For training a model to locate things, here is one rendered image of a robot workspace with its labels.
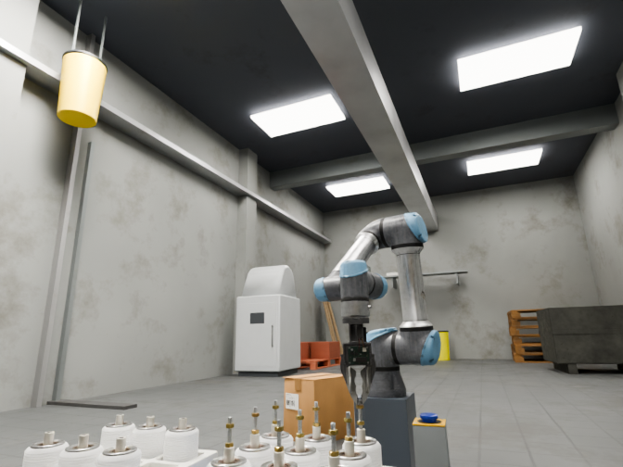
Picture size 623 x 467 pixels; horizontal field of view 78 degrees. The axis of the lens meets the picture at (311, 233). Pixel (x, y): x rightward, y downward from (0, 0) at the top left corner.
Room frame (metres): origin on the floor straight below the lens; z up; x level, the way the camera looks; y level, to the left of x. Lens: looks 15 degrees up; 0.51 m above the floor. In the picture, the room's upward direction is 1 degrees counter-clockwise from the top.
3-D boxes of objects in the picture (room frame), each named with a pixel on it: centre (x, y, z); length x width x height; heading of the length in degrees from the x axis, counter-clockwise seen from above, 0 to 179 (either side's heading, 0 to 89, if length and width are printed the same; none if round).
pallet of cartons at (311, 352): (7.12, 0.08, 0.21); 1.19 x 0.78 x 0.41; 157
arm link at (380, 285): (1.15, -0.16, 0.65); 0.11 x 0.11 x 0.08; 56
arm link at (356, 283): (1.06, -0.12, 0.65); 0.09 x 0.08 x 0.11; 146
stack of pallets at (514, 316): (7.22, -4.22, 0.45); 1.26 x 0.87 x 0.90; 67
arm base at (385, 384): (1.50, -0.25, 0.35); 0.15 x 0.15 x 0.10
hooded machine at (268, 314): (5.84, 0.65, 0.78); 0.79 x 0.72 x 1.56; 157
